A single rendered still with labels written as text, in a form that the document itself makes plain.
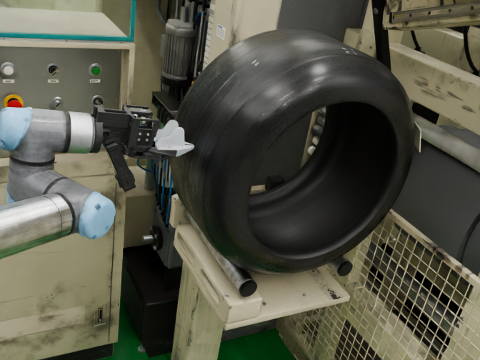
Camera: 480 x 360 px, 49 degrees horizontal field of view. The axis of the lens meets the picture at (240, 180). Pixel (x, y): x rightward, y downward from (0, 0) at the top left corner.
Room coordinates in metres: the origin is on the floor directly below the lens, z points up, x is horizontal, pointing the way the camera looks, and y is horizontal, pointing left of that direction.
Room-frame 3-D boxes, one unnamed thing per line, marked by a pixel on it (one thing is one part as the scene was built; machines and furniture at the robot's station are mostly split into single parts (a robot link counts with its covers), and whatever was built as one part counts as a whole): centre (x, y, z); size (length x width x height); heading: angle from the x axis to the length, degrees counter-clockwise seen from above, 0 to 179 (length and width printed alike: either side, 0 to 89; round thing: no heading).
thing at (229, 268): (1.12, 0.03, 0.90); 0.35 x 0.05 x 0.05; 31
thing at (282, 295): (1.20, -0.09, 0.80); 0.37 x 0.36 x 0.02; 121
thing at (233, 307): (1.13, 0.03, 0.84); 0.36 x 0.09 x 0.06; 31
